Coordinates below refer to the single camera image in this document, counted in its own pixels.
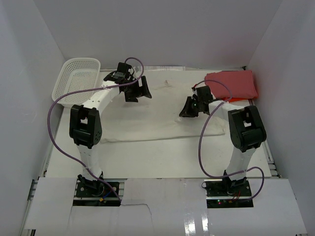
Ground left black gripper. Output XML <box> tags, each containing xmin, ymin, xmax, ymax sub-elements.
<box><xmin>123</xmin><ymin>76</ymin><xmax>152</xmax><ymax>103</ymax></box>

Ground white t shirt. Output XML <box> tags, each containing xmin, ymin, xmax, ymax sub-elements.
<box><xmin>100</xmin><ymin>81</ymin><xmax>208</xmax><ymax>143</ymax></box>

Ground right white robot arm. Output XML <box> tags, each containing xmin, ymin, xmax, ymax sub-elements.
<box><xmin>179</xmin><ymin>86</ymin><xmax>266</xmax><ymax>196</ymax></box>

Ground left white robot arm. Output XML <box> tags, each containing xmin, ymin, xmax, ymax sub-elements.
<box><xmin>69</xmin><ymin>57</ymin><xmax>152</xmax><ymax>196</ymax></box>

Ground folded orange t shirt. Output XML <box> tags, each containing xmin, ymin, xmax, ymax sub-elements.
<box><xmin>221</xmin><ymin>97</ymin><xmax>250</xmax><ymax>102</ymax></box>

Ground folded red t shirt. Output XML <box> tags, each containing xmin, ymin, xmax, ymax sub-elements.
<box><xmin>205</xmin><ymin>70</ymin><xmax>258</xmax><ymax>100</ymax></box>

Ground white plastic basket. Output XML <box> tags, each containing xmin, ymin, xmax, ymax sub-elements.
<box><xmin>52</xmin><ymin>58</ymin><xmax>101</xmax><ymax>101</ymax></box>

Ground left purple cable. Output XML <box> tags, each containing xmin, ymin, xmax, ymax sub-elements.
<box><xmin>46</xmin><ymin>57</ymin><xmax>145</xmax><ymax>203</ymax></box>

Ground purple cable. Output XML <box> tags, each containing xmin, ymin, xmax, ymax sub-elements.
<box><xmin>191</xmin><ymin>80</ymin><xmax>265</xmax><ymax>201</ymax></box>
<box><xmin>46</xmin><ymin>57</ymin><xmax>145</xmax><ymax>203</ymax></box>

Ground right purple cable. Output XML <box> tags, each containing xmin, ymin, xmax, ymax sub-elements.
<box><xmin>191</xmin><ymin>80</ymin><xmax>265</xmax><ymax>201</ymax></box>

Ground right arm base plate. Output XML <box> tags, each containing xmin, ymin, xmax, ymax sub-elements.
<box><xmin>201</xmin><ymin>179</ymin><xmax>253</xmax><ymax>209</ymax></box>

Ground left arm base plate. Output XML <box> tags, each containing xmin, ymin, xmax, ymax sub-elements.
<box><xmin>73</xmin><ymin>175</ymin><xmax>124</xmax><ymax>207</ymax></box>

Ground aluminium frame rail left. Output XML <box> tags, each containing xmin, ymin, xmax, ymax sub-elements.
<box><xmin>20</xmin><ymin>105</ymin><xmax>64</xmax><ymax>236</ymax></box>

